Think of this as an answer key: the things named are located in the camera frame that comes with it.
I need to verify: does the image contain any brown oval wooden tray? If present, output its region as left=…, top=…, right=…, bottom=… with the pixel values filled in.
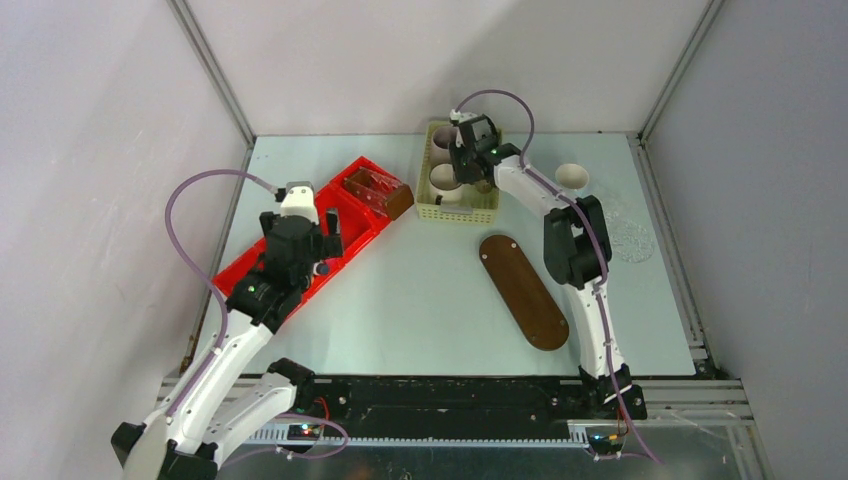
left=478, top=234, right=570, bottom=351

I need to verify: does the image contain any clear textured acrylic tray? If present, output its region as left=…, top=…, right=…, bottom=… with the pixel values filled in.
left=591, top=186, right=655, bottom=264

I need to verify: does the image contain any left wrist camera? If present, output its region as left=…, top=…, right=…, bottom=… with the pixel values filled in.
left=275, top=181, right=320, bottom=225

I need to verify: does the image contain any red divided organizer bin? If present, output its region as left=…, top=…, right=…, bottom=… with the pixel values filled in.
left=213, top=156, right=396, bottom=307

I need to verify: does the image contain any cream plastic basket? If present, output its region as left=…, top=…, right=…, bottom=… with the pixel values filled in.
left=415, top=121, right=500, bottom=225

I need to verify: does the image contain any light blue mug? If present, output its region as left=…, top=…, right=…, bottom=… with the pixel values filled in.
left=555, top=163, right=590, bottom=197

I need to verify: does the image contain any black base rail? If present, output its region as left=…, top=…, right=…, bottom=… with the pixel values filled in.
left=291, top=374, right=657, bottom=442

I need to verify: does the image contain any brown mug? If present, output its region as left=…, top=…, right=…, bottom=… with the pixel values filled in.
left=473, top=179, right=496, bottom=195

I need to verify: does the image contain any white mug black handle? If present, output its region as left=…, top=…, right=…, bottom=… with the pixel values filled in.
left=428, top=163, right=469, bottom=206

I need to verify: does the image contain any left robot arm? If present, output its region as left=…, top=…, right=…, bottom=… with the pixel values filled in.
left=112, top=207, right=344, bottom=479

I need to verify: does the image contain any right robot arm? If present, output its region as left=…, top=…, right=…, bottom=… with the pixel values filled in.
left=448, top=110, right=641, bottom=422

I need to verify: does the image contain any pink white mug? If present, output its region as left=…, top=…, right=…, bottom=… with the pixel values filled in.
left=429, top=125, right=457, bottom=164

